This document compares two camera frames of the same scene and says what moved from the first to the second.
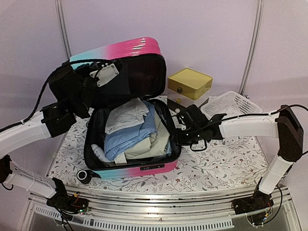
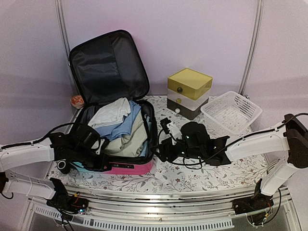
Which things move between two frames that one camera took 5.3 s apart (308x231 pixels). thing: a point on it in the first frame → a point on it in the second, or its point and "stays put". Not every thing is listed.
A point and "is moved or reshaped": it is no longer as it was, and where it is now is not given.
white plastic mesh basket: (231, 103) stays put
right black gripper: (176, 141) → (164, 147)
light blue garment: (115, 142) → (123, 128)
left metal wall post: (62, 19) stays put
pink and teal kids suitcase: (132, 130) is moved or reshaped
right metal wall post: (252, 46) stays put
